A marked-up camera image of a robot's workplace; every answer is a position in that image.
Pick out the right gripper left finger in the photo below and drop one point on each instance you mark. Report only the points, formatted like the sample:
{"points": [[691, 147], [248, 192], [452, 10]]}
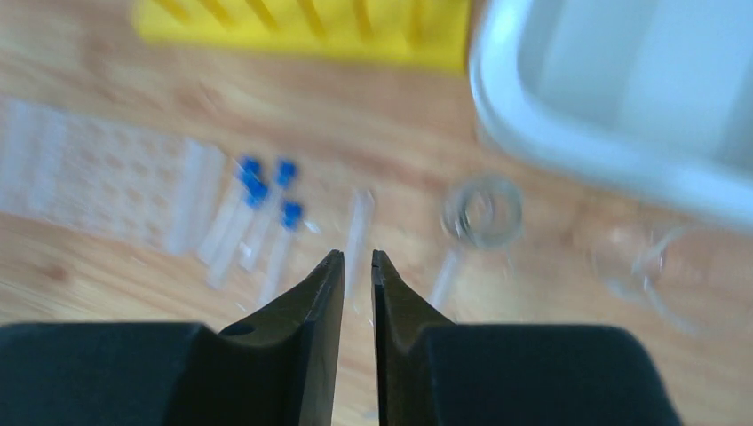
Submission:
{"points": [[276, 366]]}

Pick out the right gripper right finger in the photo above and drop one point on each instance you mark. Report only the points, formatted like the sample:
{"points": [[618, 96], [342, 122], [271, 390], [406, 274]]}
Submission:
{"points": [[433, 371]]}

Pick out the blue capped tube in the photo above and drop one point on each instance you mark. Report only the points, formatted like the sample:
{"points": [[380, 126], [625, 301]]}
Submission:
{"points": [[291, 216], [220, 264], [284, 179], [246, 167]]}

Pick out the yellow test tube rack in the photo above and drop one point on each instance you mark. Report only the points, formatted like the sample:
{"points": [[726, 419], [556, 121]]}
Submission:
{"points": [[431, 34]]}

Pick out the grey plastic bin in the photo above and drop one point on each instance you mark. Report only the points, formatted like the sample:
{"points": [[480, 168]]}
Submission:
{"points": [[652, 98]]}

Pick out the small glass flask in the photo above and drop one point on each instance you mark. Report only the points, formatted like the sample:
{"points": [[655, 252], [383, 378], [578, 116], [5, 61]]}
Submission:
{"points": [[484, 212]]}

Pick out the clear test tube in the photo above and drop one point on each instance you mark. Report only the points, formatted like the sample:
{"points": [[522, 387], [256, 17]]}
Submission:
{"points": [[446, 278], [362, 213]]}

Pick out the small glass beaker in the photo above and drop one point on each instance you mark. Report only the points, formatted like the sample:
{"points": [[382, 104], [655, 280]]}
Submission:
{"points": [[633, 258]]}

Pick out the clear plastic tube rack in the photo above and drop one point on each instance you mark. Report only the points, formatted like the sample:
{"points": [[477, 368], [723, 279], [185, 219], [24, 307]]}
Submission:
{"points": [[107, 178]]}

